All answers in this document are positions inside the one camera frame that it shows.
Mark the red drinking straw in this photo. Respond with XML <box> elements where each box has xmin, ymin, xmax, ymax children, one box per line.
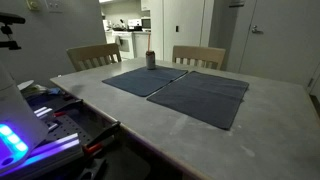
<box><xmin>147</xmin><ymin>34</ymin><xmax>151</xmax><ymax>52</ymax></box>

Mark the left wooden chair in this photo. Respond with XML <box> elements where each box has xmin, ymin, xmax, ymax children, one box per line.
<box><xmin>66</xmin><ymin>43</ymin><xmax>122</xmax><ymax>71</ymax></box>

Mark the black orange-handled clamp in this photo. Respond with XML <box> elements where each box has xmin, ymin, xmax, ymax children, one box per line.
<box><xmin>82</xmin><ymin>122</ymin><xmax>120</xmax><ymax>156</ymax></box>

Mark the silver and red soda can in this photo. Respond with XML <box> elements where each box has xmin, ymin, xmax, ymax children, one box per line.
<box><xmin>146</xmin><ymin>51</ymin><xmax>156</xmax><ymax>70</ymax></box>

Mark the black camera on mount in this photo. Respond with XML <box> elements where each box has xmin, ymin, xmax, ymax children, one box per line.
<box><xmin>0</xmin><ymin>12</ymin><xmax>26</xmax><ymax>50</ymax></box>

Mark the black perforated mounting board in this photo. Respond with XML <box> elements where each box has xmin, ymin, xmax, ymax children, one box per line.
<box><xmin>46</xmin><ymin>115</ymin><xmax>92</xmax><ymax>145</ymax></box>

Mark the aluminium extrusion rail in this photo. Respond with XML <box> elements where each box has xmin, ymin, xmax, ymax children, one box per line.
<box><xmin>0</xmin><ymin>133</ymin><xmax>83</xmax><ymax>180</ymax></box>

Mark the right wooden chair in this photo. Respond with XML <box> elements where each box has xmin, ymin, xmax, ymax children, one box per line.
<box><xmin>172</xmin><ymin>45</ymin><xmax>226</xmax><ymax>70</ymax></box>

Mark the dark blue left placemat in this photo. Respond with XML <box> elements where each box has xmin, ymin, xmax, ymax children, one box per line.
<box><xmin>103</xmin><ymin>66</ymin><xmax>187</xmax><ymax>97</ymax></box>

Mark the white kitchen stove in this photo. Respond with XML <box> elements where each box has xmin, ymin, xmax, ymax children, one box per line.
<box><xmin>112</xmin><ymin>31</ymin><xmax>135</xmax><ymax>59</ymax></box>

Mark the grey door with handle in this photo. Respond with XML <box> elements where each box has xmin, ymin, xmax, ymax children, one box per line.
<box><xmin>240</xmin><ymin>0</ymin><xmax>320</xmax><ymax>87</ymax></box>

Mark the dark grey right placemat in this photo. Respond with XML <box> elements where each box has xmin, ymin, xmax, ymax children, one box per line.
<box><xmin>147</xmin><ymin>71</ymin><xmax>249</xmax><ymax>130</ymax></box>

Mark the white robot base with LEDs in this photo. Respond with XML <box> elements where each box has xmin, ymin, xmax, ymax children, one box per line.
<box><xmin>0</xmin><ymin>65</ymin><xmax>48</xmax><ymax>174</ymax></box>

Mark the white wall switch plate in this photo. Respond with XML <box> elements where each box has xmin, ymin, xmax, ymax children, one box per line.
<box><xmin>45</xmin><ymin>0</ymin><xmax>63</xmax><ymax>13</ymax></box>

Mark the wooden chair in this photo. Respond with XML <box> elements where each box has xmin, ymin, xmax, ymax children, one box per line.
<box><xmin>66</xmin><ymin>43</ymin><xmax>122</xmax><ymax>71</ymax></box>
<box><xmin>172</xmin><ymin>45</ymin><xmax>226</xmax><ymax>70</ymax></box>

